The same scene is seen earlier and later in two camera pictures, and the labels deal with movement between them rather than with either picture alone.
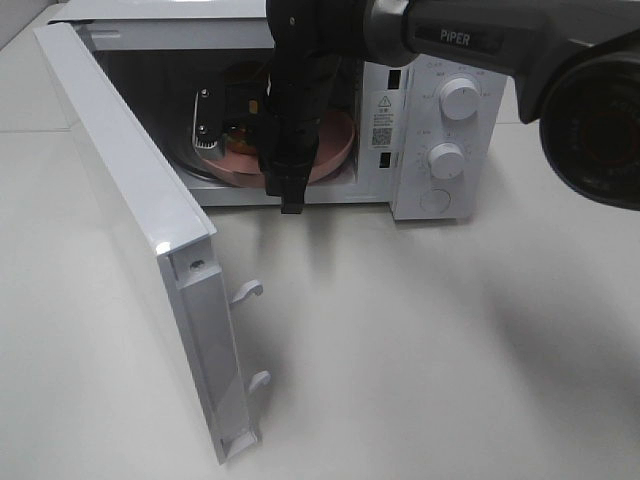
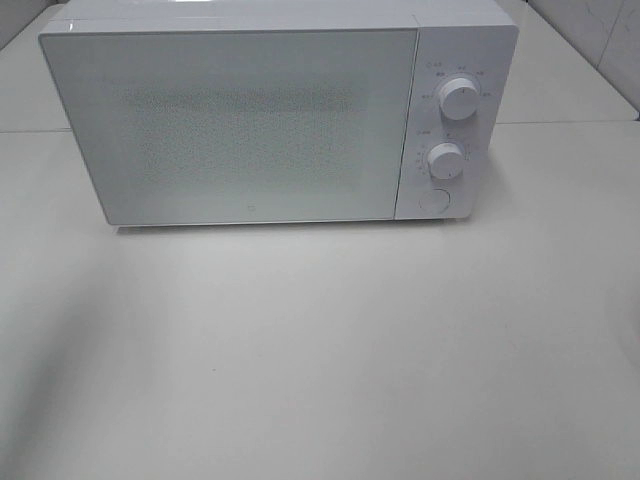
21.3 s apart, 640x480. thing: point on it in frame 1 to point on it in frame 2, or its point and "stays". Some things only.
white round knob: (446, 160) stays
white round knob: (460, 99) stays
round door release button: (435, 201) stays
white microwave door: (140, 161) to (238, 125)
